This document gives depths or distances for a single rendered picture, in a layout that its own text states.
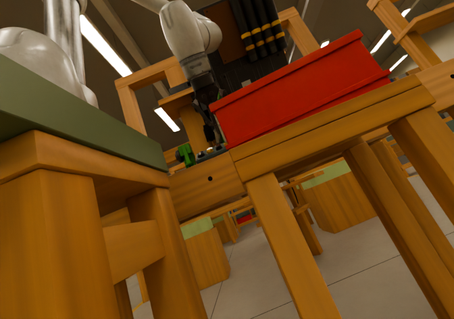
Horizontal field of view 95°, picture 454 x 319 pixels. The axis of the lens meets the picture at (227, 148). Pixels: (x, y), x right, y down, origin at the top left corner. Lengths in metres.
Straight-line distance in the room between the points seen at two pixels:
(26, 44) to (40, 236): 0.39
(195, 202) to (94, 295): 0.49
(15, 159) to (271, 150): 0.31
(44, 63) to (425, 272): 0.87
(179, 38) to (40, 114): 0.47
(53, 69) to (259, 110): 0.40
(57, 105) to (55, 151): 0.06
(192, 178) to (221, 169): 0.10
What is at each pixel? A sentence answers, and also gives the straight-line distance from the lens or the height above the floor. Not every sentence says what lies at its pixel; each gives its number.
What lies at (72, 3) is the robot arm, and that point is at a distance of 1.03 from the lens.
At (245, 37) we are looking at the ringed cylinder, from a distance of 1.04.
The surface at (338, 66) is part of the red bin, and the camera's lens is 0.46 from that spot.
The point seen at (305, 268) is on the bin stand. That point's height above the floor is 0.59.
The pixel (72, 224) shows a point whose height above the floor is 0.75.
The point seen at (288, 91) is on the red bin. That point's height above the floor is 0.87.
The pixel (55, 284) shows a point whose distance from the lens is 0.25.
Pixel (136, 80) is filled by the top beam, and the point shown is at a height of 1.86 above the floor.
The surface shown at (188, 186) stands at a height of 0.84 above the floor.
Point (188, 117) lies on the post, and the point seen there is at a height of 1.41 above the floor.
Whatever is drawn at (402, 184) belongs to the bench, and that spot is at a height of 0.49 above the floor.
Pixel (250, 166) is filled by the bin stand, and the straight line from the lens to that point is 0.34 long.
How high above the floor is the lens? 0.70
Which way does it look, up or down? 17 degrees up
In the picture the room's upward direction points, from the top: 22 degrees counter-clockwise
